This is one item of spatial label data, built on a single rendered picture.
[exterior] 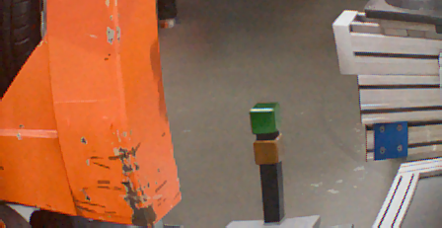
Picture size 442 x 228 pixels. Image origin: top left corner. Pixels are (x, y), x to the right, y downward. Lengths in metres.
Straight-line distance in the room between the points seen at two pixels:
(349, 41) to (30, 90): 0.58
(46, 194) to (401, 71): 0.70
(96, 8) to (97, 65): 0.10
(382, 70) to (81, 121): 0.53
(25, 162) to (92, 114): 0.23
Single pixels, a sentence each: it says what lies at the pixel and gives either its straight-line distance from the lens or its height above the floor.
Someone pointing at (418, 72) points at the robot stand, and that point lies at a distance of 1.85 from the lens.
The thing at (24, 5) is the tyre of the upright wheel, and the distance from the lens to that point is 2.08.
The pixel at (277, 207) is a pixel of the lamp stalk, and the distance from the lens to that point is 1.89.
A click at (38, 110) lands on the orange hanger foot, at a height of 0.72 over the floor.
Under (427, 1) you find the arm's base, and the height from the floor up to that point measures 0.84.
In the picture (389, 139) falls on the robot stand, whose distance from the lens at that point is 1.94.
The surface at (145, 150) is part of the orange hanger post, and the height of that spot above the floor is 0.64.
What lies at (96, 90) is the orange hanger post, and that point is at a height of 0.76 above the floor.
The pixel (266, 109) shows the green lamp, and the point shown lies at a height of 0.66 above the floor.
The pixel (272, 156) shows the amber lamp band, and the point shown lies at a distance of 1.85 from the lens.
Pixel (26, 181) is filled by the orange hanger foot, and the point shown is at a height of 0.58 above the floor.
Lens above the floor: 1.17
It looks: 16 degrees down
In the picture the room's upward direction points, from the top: 8 degrees counter-clockwise
